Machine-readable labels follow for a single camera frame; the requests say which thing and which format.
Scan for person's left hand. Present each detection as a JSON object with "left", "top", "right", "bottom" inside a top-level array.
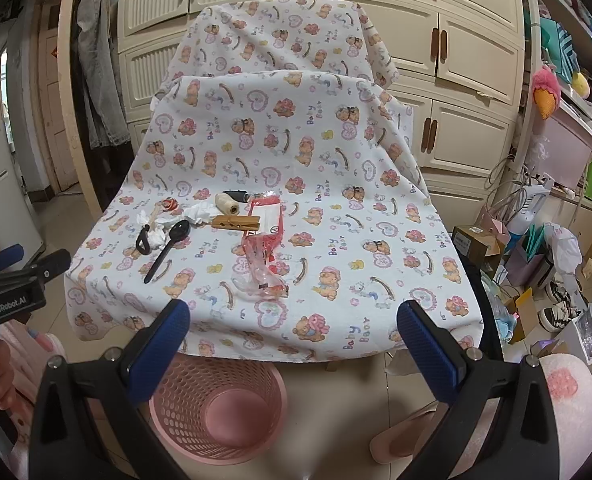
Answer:
[{"left": 0, "top": 340, "right": 17, "bottom": 411}]

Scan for white appliance left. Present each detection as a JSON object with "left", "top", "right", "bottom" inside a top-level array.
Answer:
[{"left": 0, "top": 122, "right": 44, "bottom": 270}]

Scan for pink white fuzzy leg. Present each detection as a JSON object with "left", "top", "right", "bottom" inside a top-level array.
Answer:
[{"left": 425, "top": 352, "right": 592, "bottom": 480}]

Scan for pink slipper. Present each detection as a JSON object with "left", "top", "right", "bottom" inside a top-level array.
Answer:
[{"left": 369, "top": 401, "right": 448, "bottom": 465}]

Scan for white tissue left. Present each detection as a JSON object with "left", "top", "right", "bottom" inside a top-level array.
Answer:
[{"left": 136, "top": 210, "right": 177, "bottom": 255}]

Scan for black white sneaker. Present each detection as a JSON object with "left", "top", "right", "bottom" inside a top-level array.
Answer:
[{"left": 538, "top": 301, "right": 582, "bottom": 334}]

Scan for pink mesh waste basket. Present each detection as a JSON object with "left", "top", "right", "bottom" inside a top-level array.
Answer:
[{"left": 148, "top": 353, "right": 287, "bottom": 466}]

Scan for red white lollipop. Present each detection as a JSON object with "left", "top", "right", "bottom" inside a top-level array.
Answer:
[{"left": 148, "top": 197, "right": 179, "bottom": 226}]

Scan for black plastic spoon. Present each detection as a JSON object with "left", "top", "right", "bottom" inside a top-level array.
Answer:
[{"left": 144, "top": 219, "right": 191, "bottom": 284}]

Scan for hanging grey jeans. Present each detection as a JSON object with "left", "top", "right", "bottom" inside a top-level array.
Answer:
[{"left": 76, "top": 0, "right": 130, "bottom": 150}]

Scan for crumpled white tissue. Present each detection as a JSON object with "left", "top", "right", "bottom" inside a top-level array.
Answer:
[{"left": 183, "top": 202, "right": 221, "bottom": 226}]

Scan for cardboard box brown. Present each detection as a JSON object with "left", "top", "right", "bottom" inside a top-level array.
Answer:
[{"left": 452, "top": 226, "right": 504, "bottom": 266}]

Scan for white plastic bag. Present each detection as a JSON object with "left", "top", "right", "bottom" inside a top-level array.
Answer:
[{"left": 544, "top": 222, "right": 583, "bottom": 274}]

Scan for cream thread spool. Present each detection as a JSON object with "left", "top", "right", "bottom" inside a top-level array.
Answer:
[{"left": 215, "top": 193, "right": 239, "bottom": 216}]

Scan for black thread spool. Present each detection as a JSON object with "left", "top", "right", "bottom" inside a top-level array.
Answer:
[{"left": 224, "top": 190, "right": 251, "bottom": 203}]

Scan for wooden clothespin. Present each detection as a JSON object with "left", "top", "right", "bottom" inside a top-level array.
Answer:
[{"left": 210, "top": 214, "right": 260, "bottom": 232}]

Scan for clear red crumpled wrapper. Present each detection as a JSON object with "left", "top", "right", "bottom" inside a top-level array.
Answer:
[{"left": 232, "top": 233, "right": 289, "bottom": 299}]

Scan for red white plastic wrapper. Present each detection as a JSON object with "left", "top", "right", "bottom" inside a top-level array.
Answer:
[{"left": 248, "top": 194, "right": 283, "bottom": 240}]

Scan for bear print cloth cover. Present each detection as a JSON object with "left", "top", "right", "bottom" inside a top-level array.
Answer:
[{"left": 64, "top": 18, "right": 483, "bottom": 363}]

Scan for pink storage box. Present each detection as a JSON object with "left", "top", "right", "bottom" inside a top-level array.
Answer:
[{"left": 526, "top": 102, "right": 592, "bottom": 188}]

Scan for pink plush chick toy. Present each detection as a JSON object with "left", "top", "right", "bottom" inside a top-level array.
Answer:
[{"left": 532, "top": 65, "right": 561, "bottom": 120}]

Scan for yellow plush toy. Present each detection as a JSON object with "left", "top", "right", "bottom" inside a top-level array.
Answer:
[{"left": 571, "top": 70, "right": 591, "bottom": 100}]

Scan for cream wardrobe cabinets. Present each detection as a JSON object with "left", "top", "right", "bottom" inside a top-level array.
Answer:
[{"left": 118, "top": 0, "right": 524, "bottom": 228}]

